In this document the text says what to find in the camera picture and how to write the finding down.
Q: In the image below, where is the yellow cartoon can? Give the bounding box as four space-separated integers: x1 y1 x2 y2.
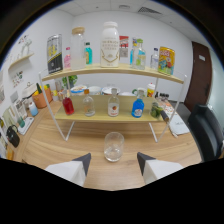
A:
157 46 176 76

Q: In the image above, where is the orange patterned pamphlet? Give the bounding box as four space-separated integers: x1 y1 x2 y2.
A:
156 98 174 116

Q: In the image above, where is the small light blue cup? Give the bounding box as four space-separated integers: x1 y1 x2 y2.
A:
28 101 40 117

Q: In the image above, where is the clear bottle with green cap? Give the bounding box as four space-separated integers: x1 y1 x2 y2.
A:
133 38 147 71

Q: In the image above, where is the wooden wall shelf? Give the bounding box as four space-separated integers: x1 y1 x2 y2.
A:
8 52 35 70

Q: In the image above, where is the blue liquid bottle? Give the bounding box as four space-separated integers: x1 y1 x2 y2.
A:
131 89 145 119

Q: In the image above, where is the white bowl with dark rim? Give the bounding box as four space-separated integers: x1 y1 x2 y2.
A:
101 85 121 96

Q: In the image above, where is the printed paper cup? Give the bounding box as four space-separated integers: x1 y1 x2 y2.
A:
70 84 88 97

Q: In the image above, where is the white notebook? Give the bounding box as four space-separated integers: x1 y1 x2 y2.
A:
168 113 190 137

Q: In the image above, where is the large white bottle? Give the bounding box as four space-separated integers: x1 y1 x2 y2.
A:
100 21 120 68

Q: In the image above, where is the dark brown door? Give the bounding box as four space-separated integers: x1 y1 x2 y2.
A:
184 41 213 113

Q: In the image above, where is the glass bottle with cork lid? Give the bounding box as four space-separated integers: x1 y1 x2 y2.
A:
70 26 87 71

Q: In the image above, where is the clear bottle with white cap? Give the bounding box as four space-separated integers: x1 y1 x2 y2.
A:
107 87 120 118

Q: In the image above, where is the orange pot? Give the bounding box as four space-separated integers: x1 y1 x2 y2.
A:
32 87 54 110

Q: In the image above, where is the black chair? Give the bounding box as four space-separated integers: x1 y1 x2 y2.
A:
187 104 224 163

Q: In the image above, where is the white mug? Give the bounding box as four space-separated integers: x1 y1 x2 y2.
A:
132 87 148 98

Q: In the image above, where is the two-tier wooden shelf rack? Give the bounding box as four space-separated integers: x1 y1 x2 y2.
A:
38 63 188 144

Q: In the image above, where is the slim blue bottle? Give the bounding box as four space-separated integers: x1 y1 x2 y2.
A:
129 37 138 66

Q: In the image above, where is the small teal bottle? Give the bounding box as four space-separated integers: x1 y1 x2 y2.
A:
84 41 93 66

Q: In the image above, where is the black kettle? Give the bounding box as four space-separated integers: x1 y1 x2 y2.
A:
5 124 21 148

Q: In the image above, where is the white tray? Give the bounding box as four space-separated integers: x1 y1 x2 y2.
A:
17 116 35 136

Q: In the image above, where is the clear bottle with blue cap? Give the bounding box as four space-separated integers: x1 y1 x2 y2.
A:
150 47 160 70

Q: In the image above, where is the ceiling air vent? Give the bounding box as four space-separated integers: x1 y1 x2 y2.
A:
137 6 163 15

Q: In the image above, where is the small pink bottle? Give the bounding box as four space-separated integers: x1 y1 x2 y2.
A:
63 46 72 70

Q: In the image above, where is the clear drinking glass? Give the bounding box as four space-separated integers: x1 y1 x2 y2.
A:
103 131 125 163

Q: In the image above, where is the small red liquid bottle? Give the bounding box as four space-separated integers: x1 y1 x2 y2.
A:
61 89 75 116

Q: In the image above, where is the silver soda water can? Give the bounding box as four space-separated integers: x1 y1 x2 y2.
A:
46 33 64 75

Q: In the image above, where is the white container with red lid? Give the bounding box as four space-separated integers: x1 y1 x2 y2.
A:
146 82 156 98

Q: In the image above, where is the clear bottle with orange cap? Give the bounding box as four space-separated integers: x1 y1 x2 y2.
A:
82 88 96 117

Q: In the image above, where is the glass jar with green garnish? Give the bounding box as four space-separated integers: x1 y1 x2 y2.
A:
150 101 164 119

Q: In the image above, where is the red wall poster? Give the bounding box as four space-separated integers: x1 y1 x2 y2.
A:
119 35 130 58

